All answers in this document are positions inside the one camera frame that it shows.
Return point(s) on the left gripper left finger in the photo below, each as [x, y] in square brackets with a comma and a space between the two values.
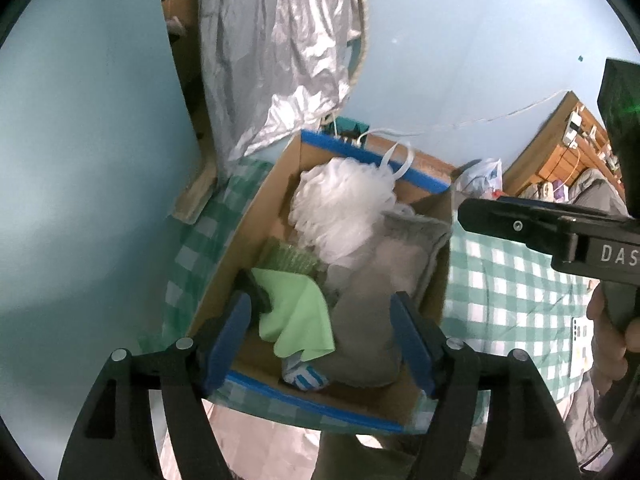
[220, 339]

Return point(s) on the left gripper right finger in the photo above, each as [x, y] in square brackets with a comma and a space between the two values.
[421, 343]

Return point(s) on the grey fleece slipper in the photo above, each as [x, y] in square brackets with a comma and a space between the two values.
[401, 258]

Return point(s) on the light green cloth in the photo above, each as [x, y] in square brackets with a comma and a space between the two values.
[298, 323]

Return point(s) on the green knitted cloth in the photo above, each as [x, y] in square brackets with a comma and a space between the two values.
[278, 255]

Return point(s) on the right hand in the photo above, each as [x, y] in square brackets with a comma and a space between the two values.
[608, 346]

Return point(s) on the blue white striped sock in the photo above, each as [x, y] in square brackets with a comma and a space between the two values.
[298, 370]

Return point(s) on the green checked tablecloth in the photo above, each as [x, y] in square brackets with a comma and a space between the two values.
[500, 295]

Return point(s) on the white smartphone with stickers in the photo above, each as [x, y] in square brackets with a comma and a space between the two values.
[581, 358]

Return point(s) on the wooden drawer cabinet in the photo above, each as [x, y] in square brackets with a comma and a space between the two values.
[571, 141]

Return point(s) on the white plastic bag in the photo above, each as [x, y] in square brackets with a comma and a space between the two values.
[481, 178]

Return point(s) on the white bath loofah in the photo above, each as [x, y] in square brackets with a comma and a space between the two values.
[337, 205]

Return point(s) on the teal basket with power strip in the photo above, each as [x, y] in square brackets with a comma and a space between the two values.
[345, 129]

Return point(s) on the silver foil cover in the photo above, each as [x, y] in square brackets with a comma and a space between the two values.
[273, 67]

